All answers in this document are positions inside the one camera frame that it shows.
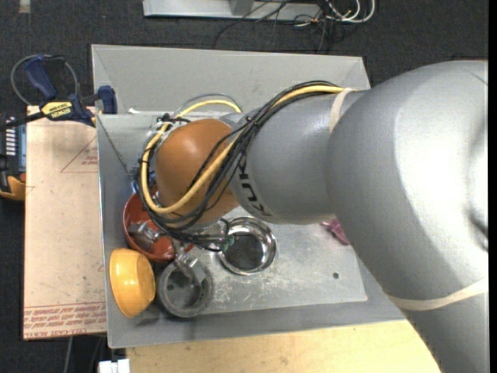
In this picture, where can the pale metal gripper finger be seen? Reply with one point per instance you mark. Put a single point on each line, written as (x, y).
(182, 260)
(193, 275)

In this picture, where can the dark grey small object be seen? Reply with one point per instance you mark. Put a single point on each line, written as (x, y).
(144, 233)

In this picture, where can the yellow bowl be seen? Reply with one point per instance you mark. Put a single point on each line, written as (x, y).
(130, 282)

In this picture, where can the red-brown bowl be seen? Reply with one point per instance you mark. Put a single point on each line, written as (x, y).
(134, 212)

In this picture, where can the shiny metal bowl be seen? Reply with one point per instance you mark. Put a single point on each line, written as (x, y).
(268, 243)

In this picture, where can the grey metal bin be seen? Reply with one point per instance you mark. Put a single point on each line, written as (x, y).
(303, 270)

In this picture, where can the brown cardboard board red print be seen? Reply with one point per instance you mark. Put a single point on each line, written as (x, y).
(62, 227)

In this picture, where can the pink plastic object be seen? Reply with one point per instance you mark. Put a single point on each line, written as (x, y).
(338, 231)

